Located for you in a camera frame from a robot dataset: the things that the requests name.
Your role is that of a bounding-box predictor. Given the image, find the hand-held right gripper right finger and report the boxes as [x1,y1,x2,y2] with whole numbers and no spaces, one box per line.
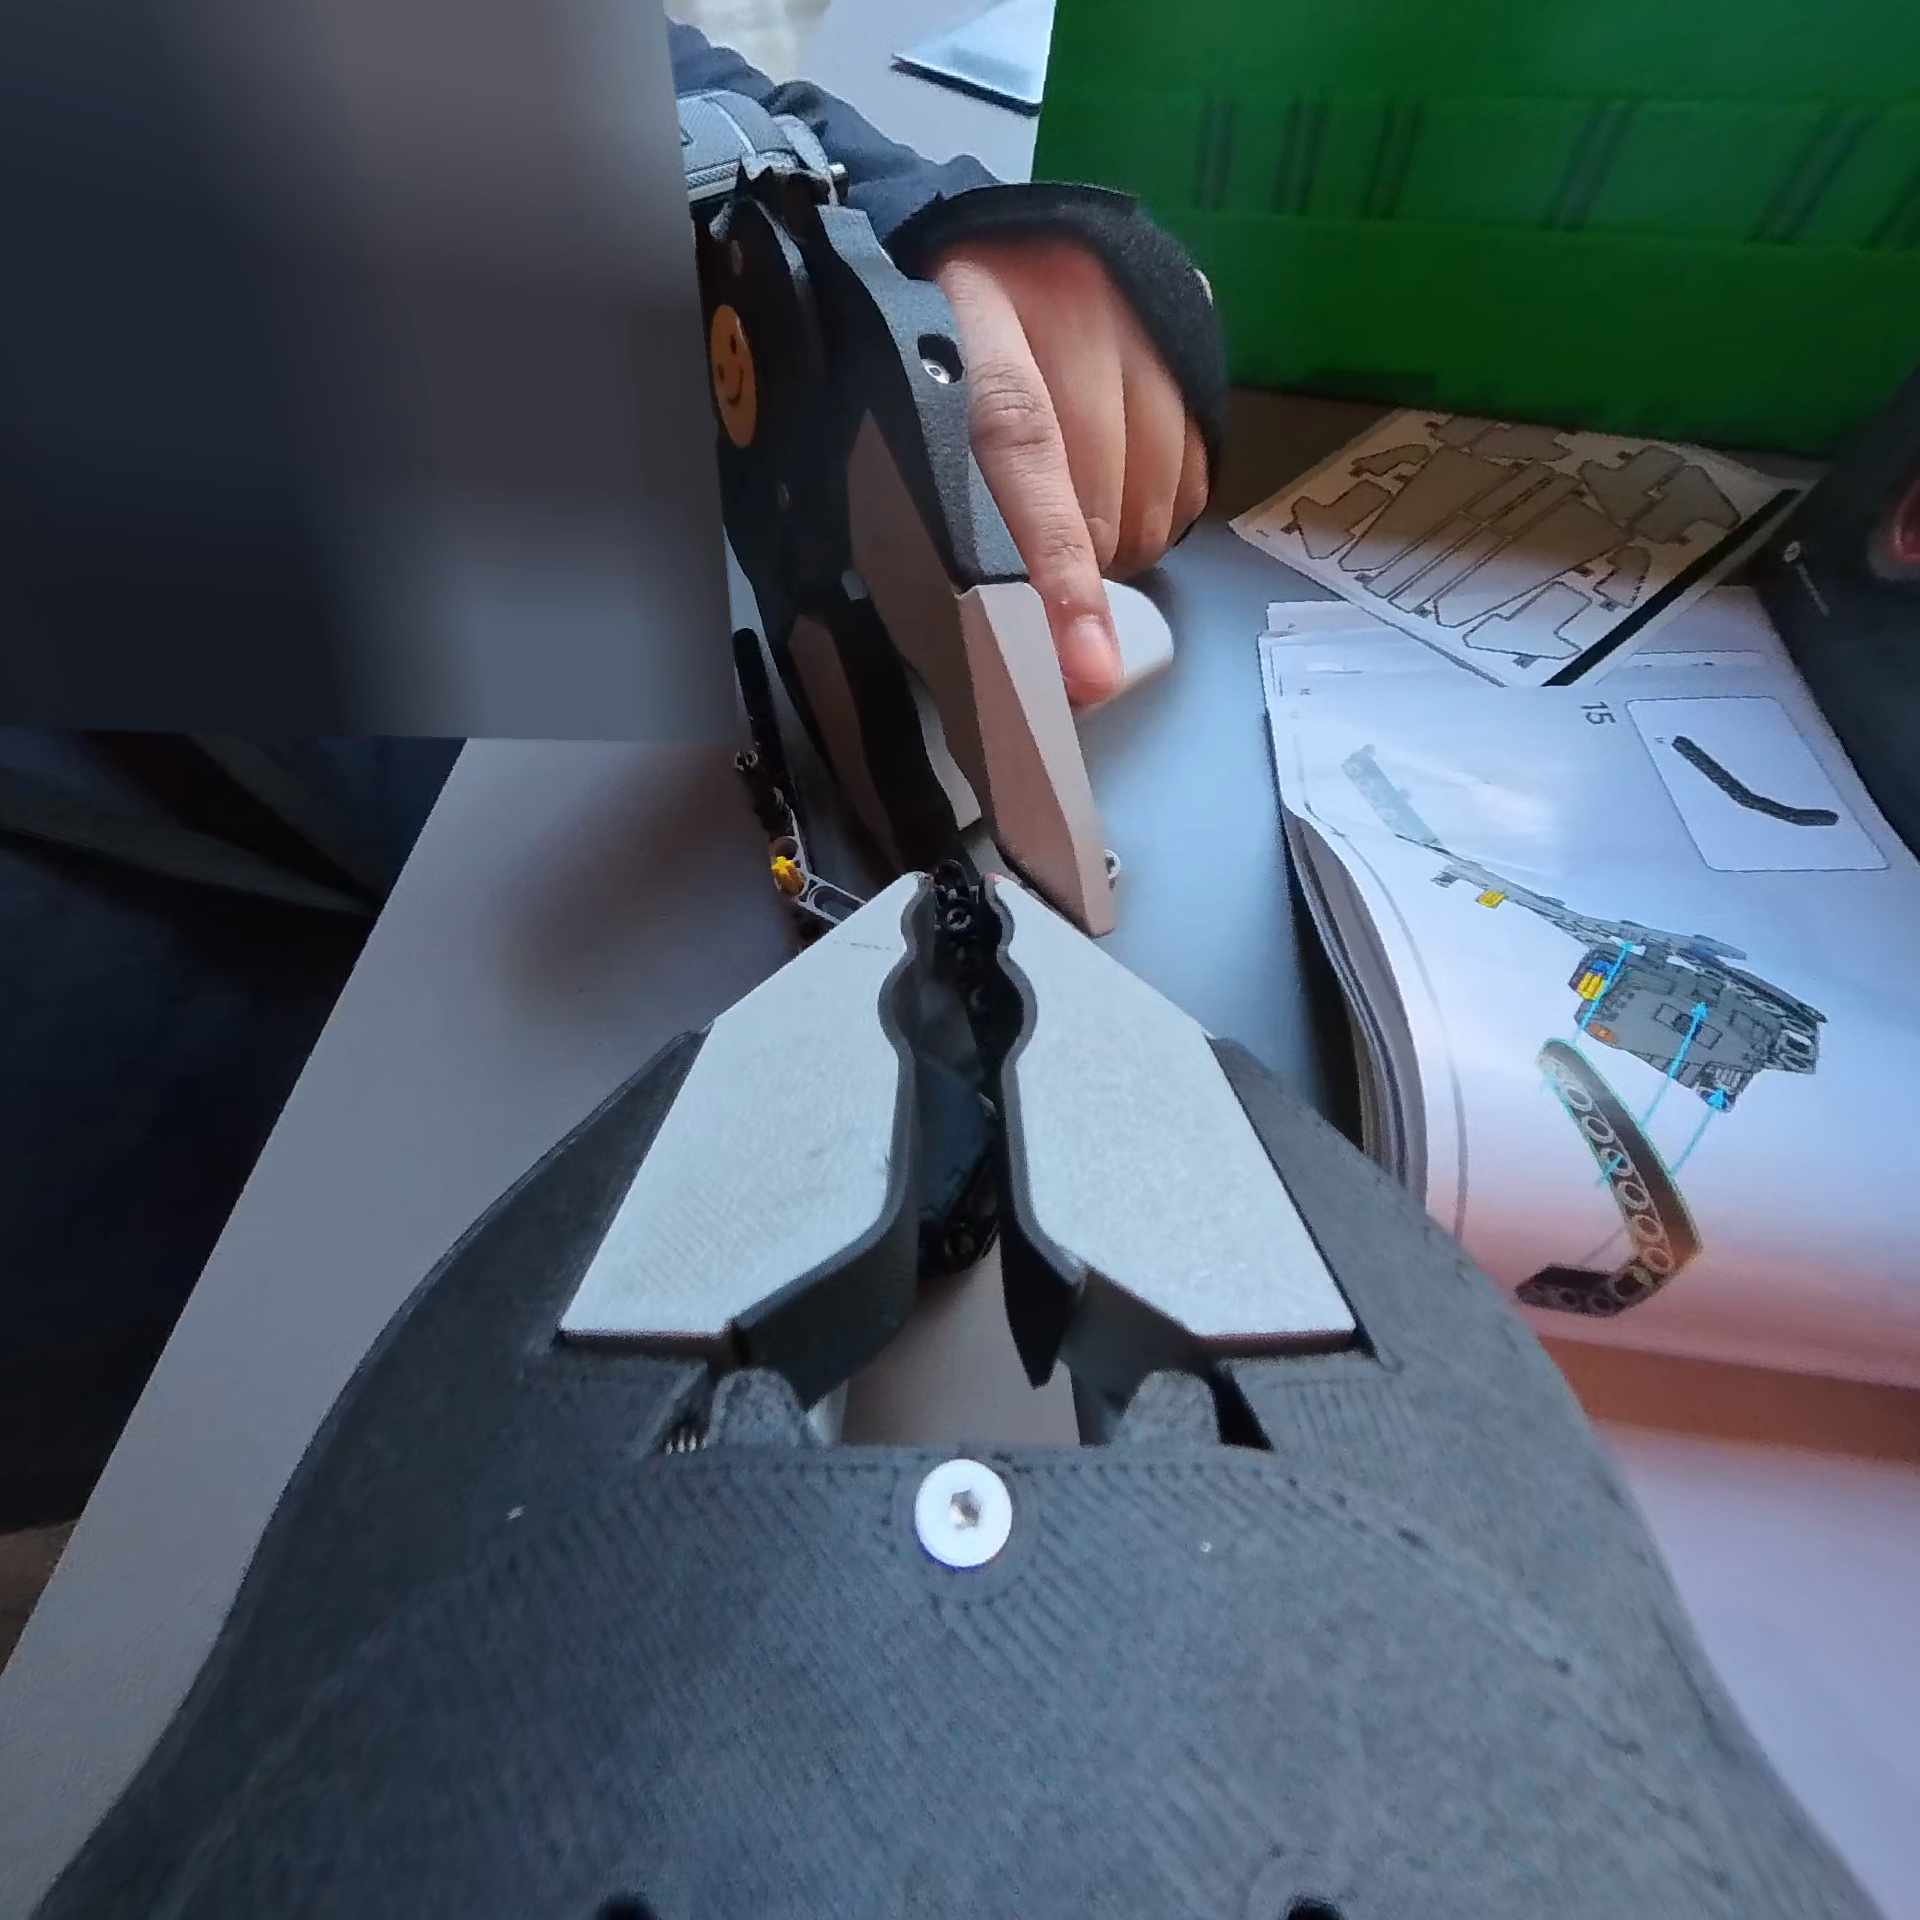
[990,878,1359,1391]

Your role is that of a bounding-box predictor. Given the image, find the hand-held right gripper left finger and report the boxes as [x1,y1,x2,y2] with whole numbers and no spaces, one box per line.
[557,873,923,1403]

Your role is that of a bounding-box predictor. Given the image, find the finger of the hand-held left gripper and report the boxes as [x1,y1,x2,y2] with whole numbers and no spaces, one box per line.
[779,596,987,866]
[844,432,1124,937]

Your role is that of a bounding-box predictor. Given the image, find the long black lego beam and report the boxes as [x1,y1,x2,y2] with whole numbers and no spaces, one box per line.
[903,858,1014,1281]

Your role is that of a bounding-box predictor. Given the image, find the grey lego assembly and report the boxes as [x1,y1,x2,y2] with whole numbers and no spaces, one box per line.
[731,632,868,923]

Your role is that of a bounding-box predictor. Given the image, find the person's left forearm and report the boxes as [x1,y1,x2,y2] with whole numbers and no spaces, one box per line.
[667,23,1235,497]

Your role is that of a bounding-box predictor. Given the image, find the person's left hand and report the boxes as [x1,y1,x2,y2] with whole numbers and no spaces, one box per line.
[937,240,1216,712]

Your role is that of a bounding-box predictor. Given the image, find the white paper sheet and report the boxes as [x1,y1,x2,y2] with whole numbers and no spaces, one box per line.
[892,0,1052,114]

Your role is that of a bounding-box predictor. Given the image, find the sticker sheet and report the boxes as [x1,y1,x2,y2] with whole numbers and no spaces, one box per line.
[1229,407,1824,694]

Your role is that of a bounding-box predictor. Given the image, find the open instruction booklet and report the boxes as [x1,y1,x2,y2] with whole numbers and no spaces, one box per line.
[1256,586,1920,1391]

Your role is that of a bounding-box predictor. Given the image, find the person's legs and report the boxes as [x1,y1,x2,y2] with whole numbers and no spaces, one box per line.
[0,737,465,1531]

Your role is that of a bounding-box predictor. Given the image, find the green plastic bin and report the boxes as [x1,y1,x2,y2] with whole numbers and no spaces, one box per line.
[1031,0,1920,460]

